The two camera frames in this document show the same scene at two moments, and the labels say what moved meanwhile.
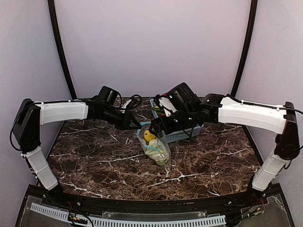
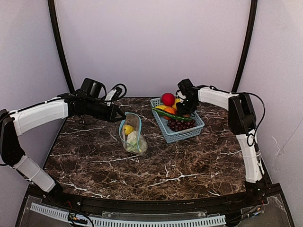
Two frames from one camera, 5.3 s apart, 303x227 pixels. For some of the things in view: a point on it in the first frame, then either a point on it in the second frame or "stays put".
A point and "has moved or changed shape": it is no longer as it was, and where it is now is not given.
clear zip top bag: x=156 y=148 → x=133 y=139
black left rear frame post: x=52 y=12 stays put
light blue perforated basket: x=178 y=135 stays put
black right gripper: x=163 y=124 → x=188 y=104
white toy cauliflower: x=157 y=151 → x=134 y=143
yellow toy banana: x=148 y=136 has moved or changed shape
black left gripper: x=126 y=118 → x=113 y=113
